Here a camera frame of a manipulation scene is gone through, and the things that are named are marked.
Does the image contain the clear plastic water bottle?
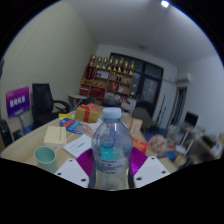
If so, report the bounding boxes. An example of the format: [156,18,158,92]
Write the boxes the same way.
[91,107,134,191]

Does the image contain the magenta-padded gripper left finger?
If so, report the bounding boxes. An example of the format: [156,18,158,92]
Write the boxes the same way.
[54,147,96,189]

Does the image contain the white wall air conditioner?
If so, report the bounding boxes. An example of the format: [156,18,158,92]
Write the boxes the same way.
[175,73,193,88]

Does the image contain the black office chair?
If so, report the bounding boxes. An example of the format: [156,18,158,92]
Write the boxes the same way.
[31,83,72,129]

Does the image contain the orange red book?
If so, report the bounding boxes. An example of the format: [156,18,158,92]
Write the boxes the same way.
[133,138,149,154]

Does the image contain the black computer monitor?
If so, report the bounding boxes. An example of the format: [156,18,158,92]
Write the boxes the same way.
[184,111,199,128]

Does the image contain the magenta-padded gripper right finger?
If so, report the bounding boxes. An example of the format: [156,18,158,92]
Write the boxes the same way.
[128,146,172,189]

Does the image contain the blue brochure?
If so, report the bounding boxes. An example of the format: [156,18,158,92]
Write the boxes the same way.
[59,117,84,135]

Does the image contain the orange standing card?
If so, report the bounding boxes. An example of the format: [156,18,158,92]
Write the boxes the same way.
[129,118,144,138]

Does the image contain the pink flowers in white pot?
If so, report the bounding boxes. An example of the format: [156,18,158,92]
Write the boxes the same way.
[148,134,168,156]

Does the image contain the grey armchair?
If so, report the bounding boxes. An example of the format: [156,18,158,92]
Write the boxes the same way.
[131,106,154,131]

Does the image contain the purple sign board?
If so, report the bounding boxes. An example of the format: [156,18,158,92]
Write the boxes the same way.
[5,86,31,119]

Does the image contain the yellow gift box red ribbon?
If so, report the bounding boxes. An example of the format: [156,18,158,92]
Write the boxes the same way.
[74,102,100,124]

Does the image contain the mint green ribbed cup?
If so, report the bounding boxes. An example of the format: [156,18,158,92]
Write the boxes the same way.
[33,145,58,174]

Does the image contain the pale yellow notebook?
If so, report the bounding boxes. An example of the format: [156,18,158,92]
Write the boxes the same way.
[43,125,68,147]

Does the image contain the wooden shelf unit with trophies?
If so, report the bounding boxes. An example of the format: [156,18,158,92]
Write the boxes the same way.
[79,54,135,104]

